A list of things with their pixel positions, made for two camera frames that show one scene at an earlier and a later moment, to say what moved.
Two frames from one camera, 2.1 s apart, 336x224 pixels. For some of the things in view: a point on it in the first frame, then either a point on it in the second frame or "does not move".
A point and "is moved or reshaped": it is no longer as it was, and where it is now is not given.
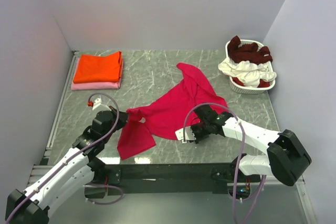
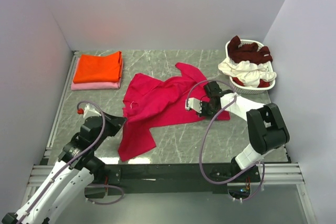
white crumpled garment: [250, 73] does not move
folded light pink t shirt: [95, 85] does not move
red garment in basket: [262, 83] does not move
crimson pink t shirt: [170, 119] is moved or reshaped
